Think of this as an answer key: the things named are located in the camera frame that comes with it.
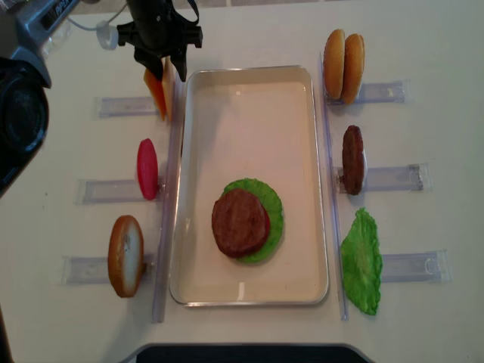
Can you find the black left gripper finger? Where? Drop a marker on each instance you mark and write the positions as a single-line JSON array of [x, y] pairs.
[[151, 62], [179, 60]]

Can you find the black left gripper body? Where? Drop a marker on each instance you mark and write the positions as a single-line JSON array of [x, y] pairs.
[[157, 27]]

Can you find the orange cheese slice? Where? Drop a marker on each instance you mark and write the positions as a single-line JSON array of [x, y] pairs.
[[156, 90]]

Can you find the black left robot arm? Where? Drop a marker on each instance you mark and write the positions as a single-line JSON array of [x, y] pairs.
[[25, 28]]

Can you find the yellow cheese slice right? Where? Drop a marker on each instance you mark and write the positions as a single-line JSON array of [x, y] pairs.
[[168, 83]]

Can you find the clear holder strip cheese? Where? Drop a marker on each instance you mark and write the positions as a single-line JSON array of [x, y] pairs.
[[133, 106]]

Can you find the red tomato slice standing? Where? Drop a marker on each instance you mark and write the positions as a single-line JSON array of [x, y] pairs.
[[147, 169]]

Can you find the clear holder strip tomato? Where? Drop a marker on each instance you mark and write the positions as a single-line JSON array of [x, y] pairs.
[[107, 191]]

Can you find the bread bun slice upper left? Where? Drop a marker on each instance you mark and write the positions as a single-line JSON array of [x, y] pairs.
[[333, 63]]

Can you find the bread bun slice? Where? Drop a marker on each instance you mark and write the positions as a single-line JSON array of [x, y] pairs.
[[126, 256], [333, 63], [354, 65]]

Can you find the green lettuce leaf on tray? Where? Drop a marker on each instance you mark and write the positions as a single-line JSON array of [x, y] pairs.
[[274, 208]]

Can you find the cooked meat patty on tray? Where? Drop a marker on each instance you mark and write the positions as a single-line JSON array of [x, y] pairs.
[[238, 223]]

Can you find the bread bun slice upper right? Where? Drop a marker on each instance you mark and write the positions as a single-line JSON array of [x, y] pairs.
[[354, 65]]

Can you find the red tomato slice on tray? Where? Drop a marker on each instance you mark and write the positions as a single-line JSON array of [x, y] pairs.
[[267, 226]]

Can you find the bread bun slice lower left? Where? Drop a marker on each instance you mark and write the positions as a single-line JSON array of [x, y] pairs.
[[126, 256]]

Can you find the brown meat patty standing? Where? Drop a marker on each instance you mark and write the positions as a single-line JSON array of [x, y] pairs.
[[353, 159]]

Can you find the clear holder strip left bread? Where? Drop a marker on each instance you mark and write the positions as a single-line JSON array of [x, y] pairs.
[[84, 270]]

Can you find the green lettuce leaf standing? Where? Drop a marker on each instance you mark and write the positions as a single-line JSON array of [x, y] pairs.
[[362, 263]]

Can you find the clear holder strip lettuce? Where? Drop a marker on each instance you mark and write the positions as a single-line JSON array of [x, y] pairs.
[[430, 266]]

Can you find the white rectangular tray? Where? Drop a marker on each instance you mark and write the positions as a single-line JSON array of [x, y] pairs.
[[255, 123]]

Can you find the clear holder strip buns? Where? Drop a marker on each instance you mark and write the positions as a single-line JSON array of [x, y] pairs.
[[386, 92]]

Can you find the clear holder strip patty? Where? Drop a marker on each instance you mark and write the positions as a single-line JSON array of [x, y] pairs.
[[413, 177]]

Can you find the black base at bottom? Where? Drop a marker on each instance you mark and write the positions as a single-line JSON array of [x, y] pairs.
[[250, 353]]

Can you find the clear long rail left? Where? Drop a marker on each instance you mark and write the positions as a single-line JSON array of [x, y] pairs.
[[170, 200]]

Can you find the clear long rail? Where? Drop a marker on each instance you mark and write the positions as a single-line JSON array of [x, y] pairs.
[[335, 222], [170, 200]]

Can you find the clear long rail right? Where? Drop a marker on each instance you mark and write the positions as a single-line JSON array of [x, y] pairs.
[[335, 222]]

